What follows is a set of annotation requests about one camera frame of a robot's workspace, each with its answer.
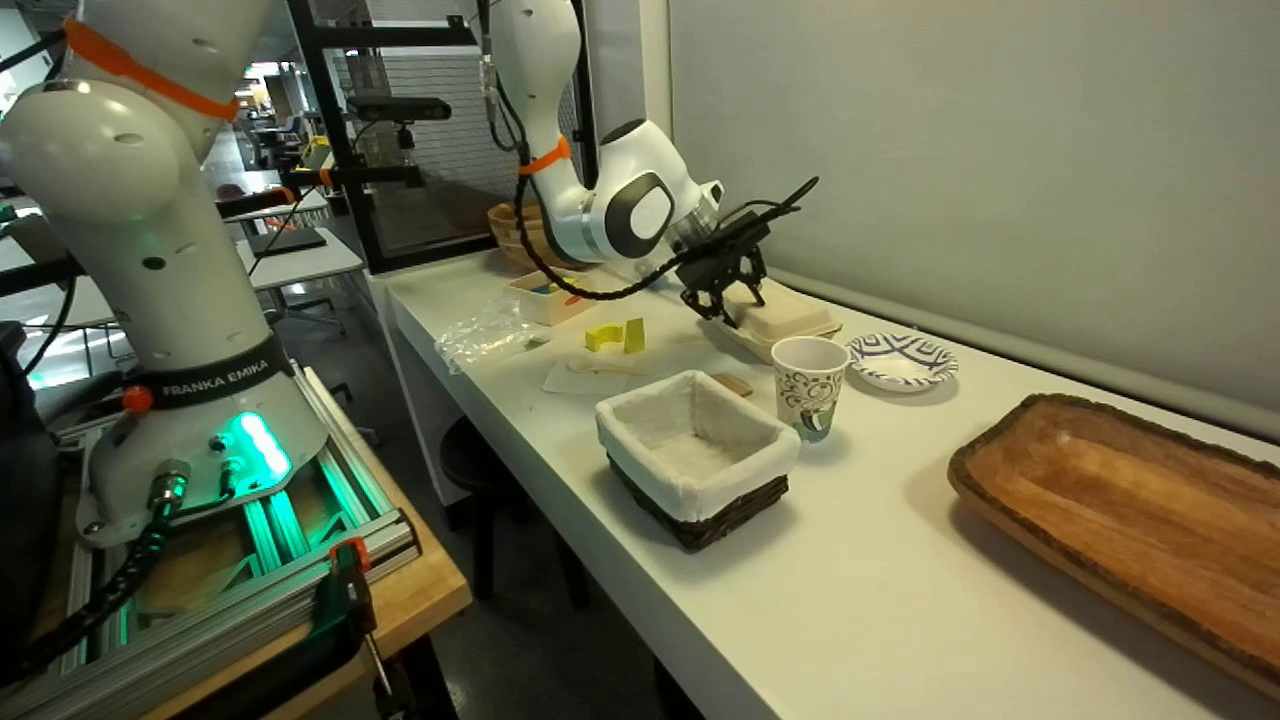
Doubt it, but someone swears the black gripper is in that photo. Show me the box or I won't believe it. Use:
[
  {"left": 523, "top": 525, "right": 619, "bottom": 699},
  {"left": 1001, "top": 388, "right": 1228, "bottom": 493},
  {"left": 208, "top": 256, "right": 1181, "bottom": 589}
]
[{"left": 676, "top": 212, "right": 769, "bottom": 328}]

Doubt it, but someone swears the white clamshell food pack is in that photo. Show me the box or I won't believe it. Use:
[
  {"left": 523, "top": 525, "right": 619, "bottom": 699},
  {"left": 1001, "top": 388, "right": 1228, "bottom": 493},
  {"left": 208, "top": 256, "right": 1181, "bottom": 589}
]
[{"left": 713, "top": 280, "right": 839, "bottom": 359}]

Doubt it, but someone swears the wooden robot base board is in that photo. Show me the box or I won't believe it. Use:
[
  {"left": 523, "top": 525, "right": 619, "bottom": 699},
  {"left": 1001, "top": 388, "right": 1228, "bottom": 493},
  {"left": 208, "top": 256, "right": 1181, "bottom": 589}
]
[{"left": 137, "top": 385, "right": 477, "bottom": 720}]

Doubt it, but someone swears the patterned paper cup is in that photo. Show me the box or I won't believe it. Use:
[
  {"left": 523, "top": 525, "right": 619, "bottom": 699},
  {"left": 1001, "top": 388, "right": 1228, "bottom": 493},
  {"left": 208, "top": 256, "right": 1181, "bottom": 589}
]
[{"left": 771, "top": 337, "right": 849, "bottom": 445}]

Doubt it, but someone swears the yellow block stand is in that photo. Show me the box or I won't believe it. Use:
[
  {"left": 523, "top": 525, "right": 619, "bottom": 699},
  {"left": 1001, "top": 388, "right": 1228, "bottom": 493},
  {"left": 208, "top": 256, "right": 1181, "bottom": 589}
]
[{"left": 583, "top": 316, "right": 649, "bottom": 354}]

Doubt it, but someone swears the cloth-lined dark basket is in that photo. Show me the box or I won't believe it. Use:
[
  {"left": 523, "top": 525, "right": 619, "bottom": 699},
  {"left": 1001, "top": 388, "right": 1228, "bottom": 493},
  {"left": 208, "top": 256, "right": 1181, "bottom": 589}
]
[{"left": 598, "top": 372, "right": 800, "bottom": 550}]

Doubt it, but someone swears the black white patterned saucer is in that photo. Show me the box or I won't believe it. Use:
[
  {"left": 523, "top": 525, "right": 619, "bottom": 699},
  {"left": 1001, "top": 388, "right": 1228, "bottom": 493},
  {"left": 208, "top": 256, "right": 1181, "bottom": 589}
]
[{"left": 851, "top": 333, "right": 951, "bottom": 393}]

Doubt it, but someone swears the round woven basket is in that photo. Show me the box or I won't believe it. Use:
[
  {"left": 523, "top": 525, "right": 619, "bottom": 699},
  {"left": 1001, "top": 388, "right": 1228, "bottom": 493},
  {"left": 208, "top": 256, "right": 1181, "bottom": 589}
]
[{"left": 487, "top": 200, "right": 558, "bottom": 270}]

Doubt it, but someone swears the clear plastic bag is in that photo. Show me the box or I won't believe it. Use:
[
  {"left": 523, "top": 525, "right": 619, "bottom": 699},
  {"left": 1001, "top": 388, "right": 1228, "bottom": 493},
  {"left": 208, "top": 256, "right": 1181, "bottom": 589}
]
[{"left": 435, "top": 298, "right": 549, "bottom": 372}]

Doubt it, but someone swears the wooden tray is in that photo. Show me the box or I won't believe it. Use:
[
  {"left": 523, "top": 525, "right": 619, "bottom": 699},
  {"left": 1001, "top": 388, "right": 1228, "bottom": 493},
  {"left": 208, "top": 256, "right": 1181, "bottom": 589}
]
[{"left": 950, "top": 394, "right": 1280, "bottom": 697}]

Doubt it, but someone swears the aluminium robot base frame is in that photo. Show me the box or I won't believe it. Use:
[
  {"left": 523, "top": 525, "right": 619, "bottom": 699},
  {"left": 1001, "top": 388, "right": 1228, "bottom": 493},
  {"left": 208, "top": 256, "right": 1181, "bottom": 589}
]
[{"left": 0, "top": 366, "right": 420, "bottom": 720}]

